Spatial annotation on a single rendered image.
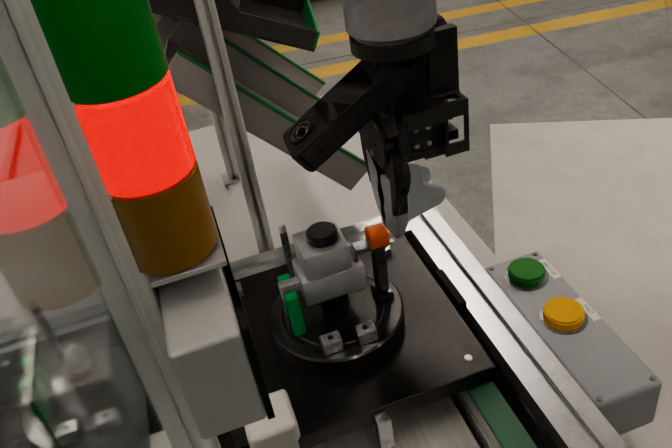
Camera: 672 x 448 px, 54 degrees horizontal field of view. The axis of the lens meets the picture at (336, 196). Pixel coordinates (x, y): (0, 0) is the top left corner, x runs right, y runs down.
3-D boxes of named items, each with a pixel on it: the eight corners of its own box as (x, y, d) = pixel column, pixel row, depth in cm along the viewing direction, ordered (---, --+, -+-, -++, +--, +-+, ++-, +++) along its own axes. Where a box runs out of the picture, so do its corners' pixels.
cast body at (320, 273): (353, 261, 70) (345, 208, 66) (368, 287, 66) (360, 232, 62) (277, 286, 68) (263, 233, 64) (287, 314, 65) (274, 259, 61)
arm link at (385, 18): (358, 2, 49) (325, -25, 55) (365, 60, 51) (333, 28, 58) (451, -21, 50) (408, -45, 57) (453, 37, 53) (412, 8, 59)
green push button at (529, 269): (532, 265, 76) (533, 252, 75) (552, 287, 73) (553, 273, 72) (501, 276, 75) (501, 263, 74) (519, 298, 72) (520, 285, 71)
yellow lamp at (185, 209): (211, 209, 39) (189, 137, 36) (226, 259, 35) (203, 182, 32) (126, 234, 38) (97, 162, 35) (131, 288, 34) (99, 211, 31)
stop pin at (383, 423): (390, 435, 63) (386, 409, 61) (395, 446, 62) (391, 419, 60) (376, 440, 63) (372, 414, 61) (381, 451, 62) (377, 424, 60)
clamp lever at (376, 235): (386, 278, 71) (382, 220, 66) (394, 289, 69) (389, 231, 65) (355, 287, 70) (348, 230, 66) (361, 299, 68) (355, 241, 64)
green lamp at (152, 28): (163, 49, 33) (133, -50, 31) (174, 87, 29) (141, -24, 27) (62, 74, 32) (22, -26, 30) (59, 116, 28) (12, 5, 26)
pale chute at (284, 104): (337, 142, 98) (355, 120, 96) (351, 191, 87) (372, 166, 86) (166, 39, 86) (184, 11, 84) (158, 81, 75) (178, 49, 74)
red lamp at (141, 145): (189, 135, 36) (164, 51, 33) (202, 180, 32) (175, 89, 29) (97, 160, 35) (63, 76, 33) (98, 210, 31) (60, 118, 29)
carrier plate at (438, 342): (401, 240, 83) (399, 226, 82) (497, 380, 64) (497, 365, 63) (214, 299, 79) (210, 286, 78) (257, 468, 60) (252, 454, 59)
